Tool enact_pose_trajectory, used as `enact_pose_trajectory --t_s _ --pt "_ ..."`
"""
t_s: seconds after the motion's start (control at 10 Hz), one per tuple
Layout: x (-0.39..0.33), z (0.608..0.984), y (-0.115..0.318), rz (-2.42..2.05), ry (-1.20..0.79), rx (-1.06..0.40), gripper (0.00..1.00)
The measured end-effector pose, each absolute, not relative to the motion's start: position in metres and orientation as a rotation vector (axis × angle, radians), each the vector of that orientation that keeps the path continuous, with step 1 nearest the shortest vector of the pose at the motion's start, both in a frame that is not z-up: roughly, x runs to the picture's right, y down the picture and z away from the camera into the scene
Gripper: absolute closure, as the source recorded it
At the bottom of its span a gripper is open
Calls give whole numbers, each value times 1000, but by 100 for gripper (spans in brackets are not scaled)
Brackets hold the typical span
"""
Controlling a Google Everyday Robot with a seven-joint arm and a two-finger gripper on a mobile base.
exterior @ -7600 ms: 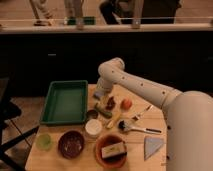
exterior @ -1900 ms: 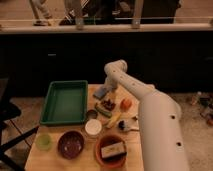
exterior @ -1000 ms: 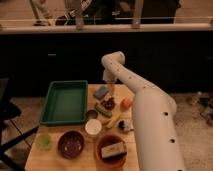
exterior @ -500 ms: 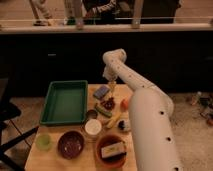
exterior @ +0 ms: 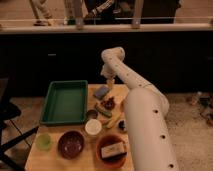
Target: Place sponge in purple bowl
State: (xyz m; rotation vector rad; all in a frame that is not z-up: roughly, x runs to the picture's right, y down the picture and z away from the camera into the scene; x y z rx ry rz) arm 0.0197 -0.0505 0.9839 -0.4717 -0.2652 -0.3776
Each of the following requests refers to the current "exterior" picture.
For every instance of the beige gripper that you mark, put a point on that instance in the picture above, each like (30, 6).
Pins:
(110, 83)

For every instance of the blue sponge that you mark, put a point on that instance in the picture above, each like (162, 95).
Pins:
(101, 92)

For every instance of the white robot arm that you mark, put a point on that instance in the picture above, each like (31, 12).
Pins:
(145, 108)

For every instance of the orange bowl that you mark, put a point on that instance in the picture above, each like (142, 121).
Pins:
(112, 162)

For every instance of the purple bowl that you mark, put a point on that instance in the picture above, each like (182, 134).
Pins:
(70, 144)

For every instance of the brown pretzel toy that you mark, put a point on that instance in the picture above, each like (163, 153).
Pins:
(108, 104)

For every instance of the orange tomato toy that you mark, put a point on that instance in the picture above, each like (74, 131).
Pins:
(122, 106)

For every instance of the green cucumber toy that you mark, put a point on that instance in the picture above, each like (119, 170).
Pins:
(104, 112)

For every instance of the yellow banana toy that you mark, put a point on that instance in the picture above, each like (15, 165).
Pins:
(113, 120)

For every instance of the small dark metal cup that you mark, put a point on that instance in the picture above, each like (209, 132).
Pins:
(91, 114)

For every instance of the black bristle brush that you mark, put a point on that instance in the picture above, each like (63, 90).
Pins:
(121, 125)

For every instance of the white round container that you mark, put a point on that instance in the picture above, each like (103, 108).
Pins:
(93, 127)

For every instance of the green plastic tray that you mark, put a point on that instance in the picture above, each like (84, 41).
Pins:
(65, 103)

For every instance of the light green cup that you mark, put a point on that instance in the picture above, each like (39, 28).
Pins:
(43, 142)

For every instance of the black chair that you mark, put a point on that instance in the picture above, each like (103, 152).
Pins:
(9, 111)

